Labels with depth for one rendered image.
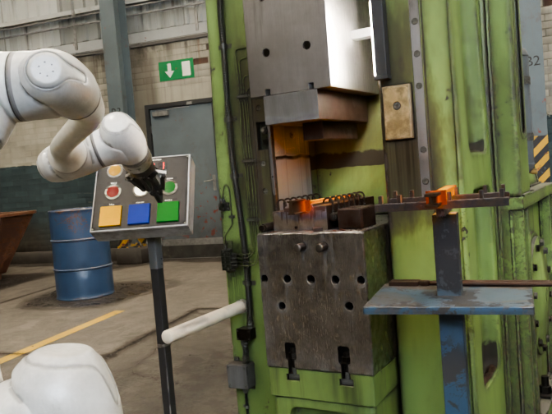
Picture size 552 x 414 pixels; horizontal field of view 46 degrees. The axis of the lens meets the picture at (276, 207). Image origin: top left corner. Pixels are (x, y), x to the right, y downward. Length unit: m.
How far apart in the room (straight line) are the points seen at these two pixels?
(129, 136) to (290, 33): 0.68
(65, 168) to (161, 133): 7.30
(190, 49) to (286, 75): 6.82
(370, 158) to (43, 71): 1.56
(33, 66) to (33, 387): 0.55
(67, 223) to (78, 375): 5.59
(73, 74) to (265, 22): 1.07
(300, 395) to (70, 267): 4.67
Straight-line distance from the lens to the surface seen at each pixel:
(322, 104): 2.10
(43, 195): 10.17
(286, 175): 2.39
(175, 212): 2.20
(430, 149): 2.09
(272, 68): 2.16
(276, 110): 2.14
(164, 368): 2.44
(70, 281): 6.65
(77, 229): 6.56
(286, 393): 2.22
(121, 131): 1.75
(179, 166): 2.29
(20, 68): 1.25
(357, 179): 2.54
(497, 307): 1.60
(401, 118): 2.09
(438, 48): 2.11
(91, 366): 1.03
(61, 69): 1.22
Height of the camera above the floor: 1.12
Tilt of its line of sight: 3 degrees down
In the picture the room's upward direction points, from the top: 5 degrees counter-clockwise
